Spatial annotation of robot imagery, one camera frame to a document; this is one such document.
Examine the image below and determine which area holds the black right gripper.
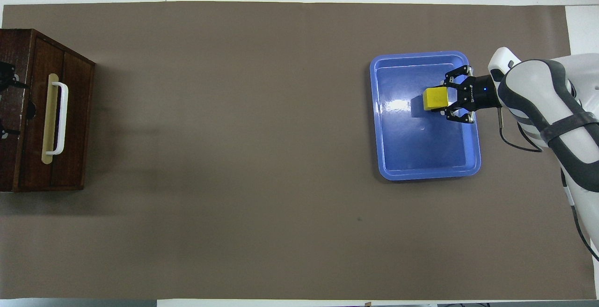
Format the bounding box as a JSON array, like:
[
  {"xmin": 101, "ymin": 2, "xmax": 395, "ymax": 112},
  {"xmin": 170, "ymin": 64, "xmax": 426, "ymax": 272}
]
[{"xmin": 439, "ymin": 65, "xmax": 503, "ymax": 124}]

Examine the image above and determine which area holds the yellow cube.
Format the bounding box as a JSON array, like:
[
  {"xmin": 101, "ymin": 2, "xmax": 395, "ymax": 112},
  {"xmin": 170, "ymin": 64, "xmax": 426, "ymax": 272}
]
[{"xmin": 423, "ymin": 87, "xmax": 450, "ymax": 111}]

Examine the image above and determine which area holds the white drawer handle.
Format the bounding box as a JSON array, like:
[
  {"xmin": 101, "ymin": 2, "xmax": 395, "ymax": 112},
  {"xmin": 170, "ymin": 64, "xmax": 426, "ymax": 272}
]
[{"xmin": 45, "ymin": 82, "xmax": 69, "ymax": 156}]

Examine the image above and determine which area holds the dark wooden drawer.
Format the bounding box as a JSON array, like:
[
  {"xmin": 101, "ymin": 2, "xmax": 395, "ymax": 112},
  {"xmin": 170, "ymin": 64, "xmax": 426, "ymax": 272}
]
[{"xmin": 19, "ymin": 36, "xmax": 95, "ymax": 190}]

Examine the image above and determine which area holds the dark wooden drawer cabinet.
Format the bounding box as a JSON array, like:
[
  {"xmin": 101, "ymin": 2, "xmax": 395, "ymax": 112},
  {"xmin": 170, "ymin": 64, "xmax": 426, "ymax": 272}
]
[{"xmin": 0, "ymin": 29, "xmax": 96, "ymax": 193}]

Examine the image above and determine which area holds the blue plastic tray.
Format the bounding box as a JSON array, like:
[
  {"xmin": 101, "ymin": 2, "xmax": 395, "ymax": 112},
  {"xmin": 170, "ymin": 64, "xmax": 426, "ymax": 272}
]
[{"xmin": 370, "ymin": 51, "xmax": 482, "ymax": 181}]

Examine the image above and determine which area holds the brown table mat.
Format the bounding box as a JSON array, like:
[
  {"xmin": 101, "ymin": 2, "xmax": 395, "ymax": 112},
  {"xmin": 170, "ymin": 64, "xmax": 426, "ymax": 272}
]
[{"xmin": 0, "ymin": 1, "xmax": 599, "ymax": 301}]

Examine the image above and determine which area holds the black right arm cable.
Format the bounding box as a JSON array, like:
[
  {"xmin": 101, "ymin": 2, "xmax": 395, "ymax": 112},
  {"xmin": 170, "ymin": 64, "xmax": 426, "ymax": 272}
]
[{"xmin": 496, "ymin": 108, "xmax": 544, "ymax": 154}]

